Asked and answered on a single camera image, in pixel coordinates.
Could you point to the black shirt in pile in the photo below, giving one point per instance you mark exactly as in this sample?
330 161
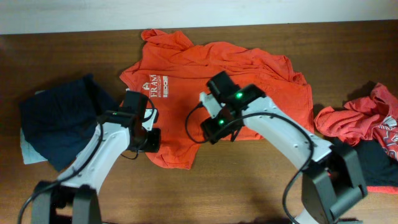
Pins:
378 168

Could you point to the folded light blue shirt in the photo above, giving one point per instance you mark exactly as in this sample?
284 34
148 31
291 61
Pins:
29 154

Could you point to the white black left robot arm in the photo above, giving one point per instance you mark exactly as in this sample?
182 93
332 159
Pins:
73 196

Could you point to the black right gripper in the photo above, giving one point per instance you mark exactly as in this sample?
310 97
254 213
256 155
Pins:
212 132

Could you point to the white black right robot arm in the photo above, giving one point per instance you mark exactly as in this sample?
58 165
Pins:
329 180

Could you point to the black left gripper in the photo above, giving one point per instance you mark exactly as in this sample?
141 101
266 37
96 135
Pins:
153 140

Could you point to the red patterned shirt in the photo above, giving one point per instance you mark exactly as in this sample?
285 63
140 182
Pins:
373 117

